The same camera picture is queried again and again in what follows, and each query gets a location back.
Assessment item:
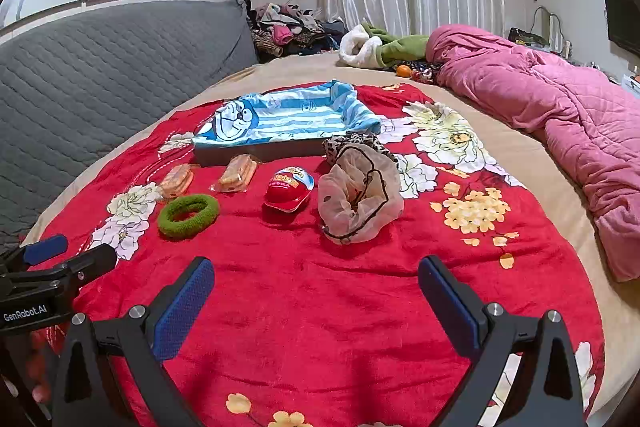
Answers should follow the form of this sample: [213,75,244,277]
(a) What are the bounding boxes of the black television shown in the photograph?
[602,0,640,58]

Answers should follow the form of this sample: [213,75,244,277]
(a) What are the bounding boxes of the pile of clothes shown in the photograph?
[237,0,348,58]

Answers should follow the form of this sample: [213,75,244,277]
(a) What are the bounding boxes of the green white plush garment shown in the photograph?
[338,23,431,70]

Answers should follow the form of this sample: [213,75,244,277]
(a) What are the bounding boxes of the grey quilted headboard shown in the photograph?
[0,0,261,253]

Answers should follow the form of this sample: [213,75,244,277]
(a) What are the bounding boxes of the green hair scrunchie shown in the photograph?
[157,193,221,240]

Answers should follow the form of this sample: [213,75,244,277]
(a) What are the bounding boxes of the arched vanity mirror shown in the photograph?
[531,6,566,52]

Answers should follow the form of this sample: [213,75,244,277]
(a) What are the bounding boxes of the red blue toy egg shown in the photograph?
[263,166,316,212]

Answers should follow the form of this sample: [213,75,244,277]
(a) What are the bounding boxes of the black bag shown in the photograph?
[508,27,548,48]

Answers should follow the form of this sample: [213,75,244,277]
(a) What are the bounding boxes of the blue striped cartoon cloth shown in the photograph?
[191,79,383,148]

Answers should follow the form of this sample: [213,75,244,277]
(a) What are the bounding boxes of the cake packet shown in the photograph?
[210,153,261,194]
[157,163,201,200]

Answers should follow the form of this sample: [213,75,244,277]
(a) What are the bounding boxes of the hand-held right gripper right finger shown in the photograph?
[417,255,588,427]

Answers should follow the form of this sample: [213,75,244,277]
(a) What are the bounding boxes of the brown cardboard box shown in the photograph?
[194,141,331,168]

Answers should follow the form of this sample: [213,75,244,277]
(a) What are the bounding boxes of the leopard print scrunchie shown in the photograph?
[322,132,401,168]

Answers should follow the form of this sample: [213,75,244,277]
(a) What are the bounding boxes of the red floral blanket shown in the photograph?
[22,82,606,427]

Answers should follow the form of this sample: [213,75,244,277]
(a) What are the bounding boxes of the colourful patterned cloth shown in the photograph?
[411,63,448,85]

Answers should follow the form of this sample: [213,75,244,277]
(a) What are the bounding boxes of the beige mesh hair cap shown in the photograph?
[317,144,405,245]

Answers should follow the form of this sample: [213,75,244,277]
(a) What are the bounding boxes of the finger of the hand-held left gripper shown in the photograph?
[0,234,69,275]
[0,243,118,308]

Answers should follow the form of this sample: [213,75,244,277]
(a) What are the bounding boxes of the pink quilt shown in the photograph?
[425,24,640,283]

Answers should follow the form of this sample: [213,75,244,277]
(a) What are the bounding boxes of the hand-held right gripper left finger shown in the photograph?
[52,257,216,427]

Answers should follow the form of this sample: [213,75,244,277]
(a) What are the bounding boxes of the person's left hand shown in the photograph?
[22,332,56,405]

